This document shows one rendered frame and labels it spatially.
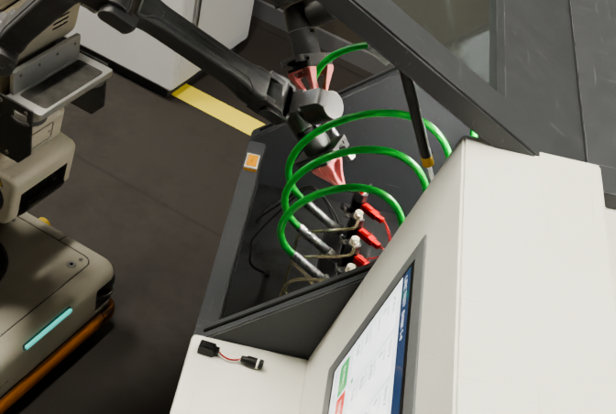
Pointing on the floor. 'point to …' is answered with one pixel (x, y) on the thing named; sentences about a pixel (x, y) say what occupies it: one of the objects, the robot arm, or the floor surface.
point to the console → (500, 288)
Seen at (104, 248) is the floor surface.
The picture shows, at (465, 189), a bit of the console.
